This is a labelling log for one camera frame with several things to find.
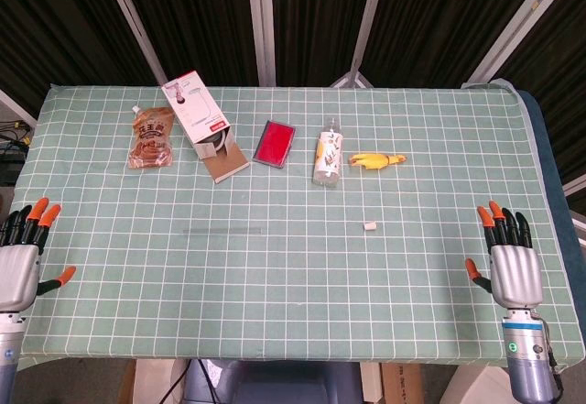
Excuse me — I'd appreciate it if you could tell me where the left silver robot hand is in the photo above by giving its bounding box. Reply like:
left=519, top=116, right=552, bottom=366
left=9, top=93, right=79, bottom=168
left=0, top=196, right=77, bottom=312

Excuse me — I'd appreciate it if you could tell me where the white metal frame post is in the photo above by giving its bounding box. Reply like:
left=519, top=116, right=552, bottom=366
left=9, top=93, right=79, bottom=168
left=245, top=0, right=277, bottom=87
left=464, top=0, right=571, bottom=85
left=99, top=0, right=168, bottom=86
left=329, top=0, right=390, bottom=90

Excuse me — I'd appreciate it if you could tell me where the green checked tablecloth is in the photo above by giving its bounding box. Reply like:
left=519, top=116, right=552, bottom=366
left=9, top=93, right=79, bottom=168
left=0, top=81, right=579, bottom=371

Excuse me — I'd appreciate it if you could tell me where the background cable bundle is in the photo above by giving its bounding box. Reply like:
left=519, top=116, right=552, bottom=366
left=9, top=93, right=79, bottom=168
left=0, top=118, right=34, bottom=149

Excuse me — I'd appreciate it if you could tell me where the yellow rubber chicken toy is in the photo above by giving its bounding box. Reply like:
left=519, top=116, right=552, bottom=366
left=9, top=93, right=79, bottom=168
left=348, top=151, right=407, bottom=171

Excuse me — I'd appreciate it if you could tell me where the white product box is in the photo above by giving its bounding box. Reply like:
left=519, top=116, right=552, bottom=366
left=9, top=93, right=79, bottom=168
left=161, top=70, right=251, bottom=185

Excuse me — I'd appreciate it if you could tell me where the red flat case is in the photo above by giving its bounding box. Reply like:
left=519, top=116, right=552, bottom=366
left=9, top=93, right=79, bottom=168
left=252, top=119, right=298, bottom=169

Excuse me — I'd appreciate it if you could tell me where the blue-grey robot torso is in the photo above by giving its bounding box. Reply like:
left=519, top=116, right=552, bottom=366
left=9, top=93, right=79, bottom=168
left=182, top=358, right=367, bottom=404

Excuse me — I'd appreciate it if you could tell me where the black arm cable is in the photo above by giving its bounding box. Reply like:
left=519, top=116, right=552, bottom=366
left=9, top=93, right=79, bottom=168
left=541, top=315, right=565, bottom=389

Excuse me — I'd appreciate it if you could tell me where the brown sauce pouch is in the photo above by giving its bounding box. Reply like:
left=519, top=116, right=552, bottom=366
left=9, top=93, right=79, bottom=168
left=127, top=104, right=176, bottom=170

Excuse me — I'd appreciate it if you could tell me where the brown cardboard box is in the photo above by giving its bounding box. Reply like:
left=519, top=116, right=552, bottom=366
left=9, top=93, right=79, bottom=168
left=380, top=361, right=425, bottom=404

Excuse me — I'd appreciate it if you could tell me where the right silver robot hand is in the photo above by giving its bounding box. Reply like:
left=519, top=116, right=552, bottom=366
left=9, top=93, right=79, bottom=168
left=464, top=200, right=545, bottom=309

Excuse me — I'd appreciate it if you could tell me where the floral print spray bottle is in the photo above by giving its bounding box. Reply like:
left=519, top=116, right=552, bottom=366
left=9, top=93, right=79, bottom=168
left=312, top=117, right=344, bottom=189

